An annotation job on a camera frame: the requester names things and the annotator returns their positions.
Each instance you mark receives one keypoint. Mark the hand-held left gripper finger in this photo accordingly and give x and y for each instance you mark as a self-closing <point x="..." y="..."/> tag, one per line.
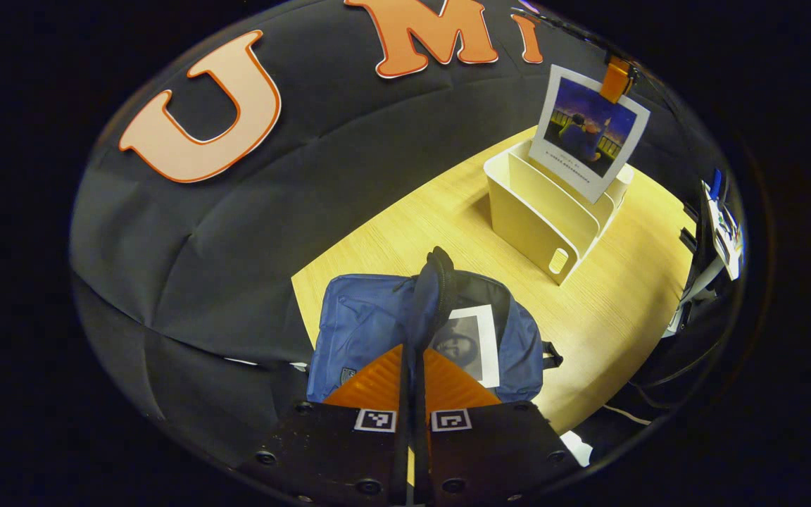
<point x="405" y="394"/>
<point x="420" y="394"/>

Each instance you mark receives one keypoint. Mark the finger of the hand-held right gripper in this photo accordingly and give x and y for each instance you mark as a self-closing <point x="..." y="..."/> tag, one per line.
<point x="615" y="81"/>

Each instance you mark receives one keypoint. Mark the white book with blue picture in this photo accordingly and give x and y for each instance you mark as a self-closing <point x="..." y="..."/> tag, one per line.
<point x="581" y="134"/>

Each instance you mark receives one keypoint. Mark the white book with grey portrait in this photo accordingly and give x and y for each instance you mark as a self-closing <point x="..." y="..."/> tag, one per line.
<point x="462" y="345"/>

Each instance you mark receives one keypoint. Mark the blue schoolbag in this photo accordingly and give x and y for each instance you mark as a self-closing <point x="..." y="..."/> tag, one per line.
<point x="363" y="317"/>

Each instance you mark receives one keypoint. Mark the cream plastic bookshelf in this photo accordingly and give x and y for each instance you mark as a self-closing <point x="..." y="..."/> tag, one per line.
<point x="525" y="218"/>

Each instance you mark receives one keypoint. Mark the white flat object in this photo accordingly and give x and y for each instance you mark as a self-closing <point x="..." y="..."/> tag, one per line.
<point x="578" y="447"/>

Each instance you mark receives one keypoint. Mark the black backdrop cloth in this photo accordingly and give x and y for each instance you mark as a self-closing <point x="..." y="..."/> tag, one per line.
<point x="201" y="246"/>

